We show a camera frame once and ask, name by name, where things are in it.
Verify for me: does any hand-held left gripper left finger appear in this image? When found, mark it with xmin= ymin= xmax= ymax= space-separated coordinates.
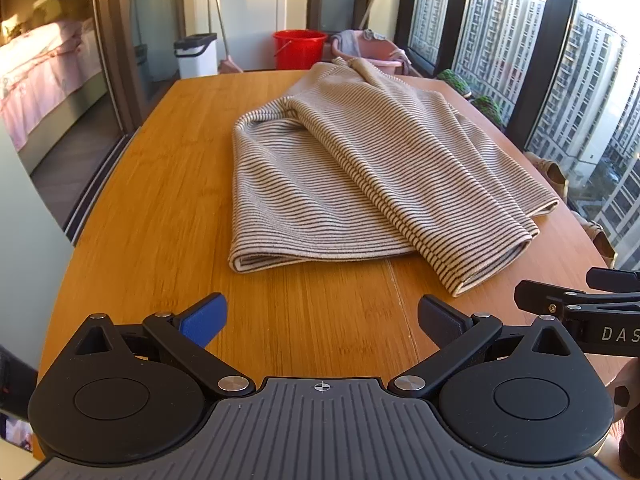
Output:
xmin=74 ymin=291 xmax=257 ymax=396

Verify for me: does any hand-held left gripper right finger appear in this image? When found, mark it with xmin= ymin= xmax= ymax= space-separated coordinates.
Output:
xmin=387 ymin=294 xmax=576 ymax=402

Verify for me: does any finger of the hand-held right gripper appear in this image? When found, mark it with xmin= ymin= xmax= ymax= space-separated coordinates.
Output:
xmin=514 ymin=279 xmax=640 ymax=319
xmin=586 ymin=267 xmax=640 ymax=292

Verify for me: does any striped beige garment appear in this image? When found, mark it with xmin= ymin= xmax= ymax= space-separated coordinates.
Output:
xmin=228 ymin=56 xmax=561 ymax=297

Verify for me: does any person's right hand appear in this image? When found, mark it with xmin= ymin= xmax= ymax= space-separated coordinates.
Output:
xmin=609 ymin=360 xmax=640 ymax=423

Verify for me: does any beige shoe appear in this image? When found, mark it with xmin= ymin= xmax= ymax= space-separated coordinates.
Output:
xmin=524 ymin=152 xmax=569 ymax=197
xmin=574 ymin=210 xmax=618 ymax=268

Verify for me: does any green knit shoe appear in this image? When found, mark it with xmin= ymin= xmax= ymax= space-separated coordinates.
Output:
xmin=470 ymin=95 xmax=505 ymax=129
xmin=436 ymin=69 xmax=474 ymax=99

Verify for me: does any pink broom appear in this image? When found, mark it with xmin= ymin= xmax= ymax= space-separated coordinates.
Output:
xmin=209 ymin=0 xmax=244 ymax=75

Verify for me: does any white bin with black lid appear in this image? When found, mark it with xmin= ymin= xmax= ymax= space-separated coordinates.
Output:
xmin=173 ymin=33 xmax=219 ymax=80

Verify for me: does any pink plastic basin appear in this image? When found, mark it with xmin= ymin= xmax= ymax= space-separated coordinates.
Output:
xmin=331 ymin=30 xmax=423 ymax=79

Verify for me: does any red plastic bucket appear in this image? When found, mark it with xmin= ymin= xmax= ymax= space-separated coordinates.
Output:
xmin=272 ymin=30 xmax=328 ymax=71

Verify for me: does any grey cloth in basin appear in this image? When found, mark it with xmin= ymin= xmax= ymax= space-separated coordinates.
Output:
xmin=332 ymin=30 xmax=388 ymax=59

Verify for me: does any bed with pink blanket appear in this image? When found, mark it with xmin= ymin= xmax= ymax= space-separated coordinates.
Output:
xmin=0 ymin=17 xmax=109 ymax=153

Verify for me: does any dark window frame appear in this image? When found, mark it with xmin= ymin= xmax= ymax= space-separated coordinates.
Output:
xmin=395 ymin=0 xmax=640 ymax=271

